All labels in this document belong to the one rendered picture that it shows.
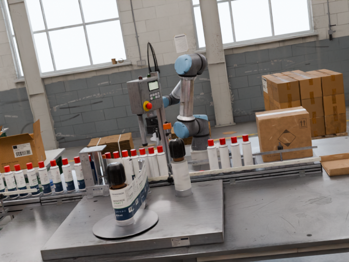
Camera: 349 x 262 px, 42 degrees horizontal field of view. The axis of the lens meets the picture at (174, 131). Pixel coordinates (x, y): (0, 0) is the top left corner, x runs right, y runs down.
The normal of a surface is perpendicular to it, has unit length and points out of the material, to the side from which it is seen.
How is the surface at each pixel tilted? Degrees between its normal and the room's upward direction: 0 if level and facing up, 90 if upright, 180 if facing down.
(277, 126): 90
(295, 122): 90
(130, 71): 90
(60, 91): 90
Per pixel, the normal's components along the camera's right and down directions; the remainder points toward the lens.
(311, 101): 0.00, 0.18
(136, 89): -0.65, 0.26
